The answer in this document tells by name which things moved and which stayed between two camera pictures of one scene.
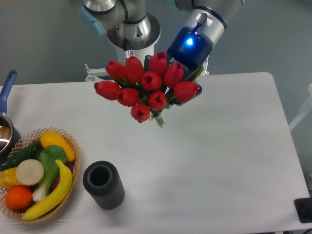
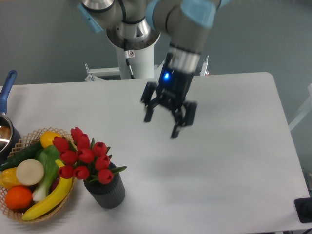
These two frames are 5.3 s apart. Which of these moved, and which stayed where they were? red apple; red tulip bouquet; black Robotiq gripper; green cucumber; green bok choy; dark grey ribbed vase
Moved: black Robotiq gripper; red tulip bouquet
Stayed: dark grey ribbed vase; green cucumber; green bok choy; red apple
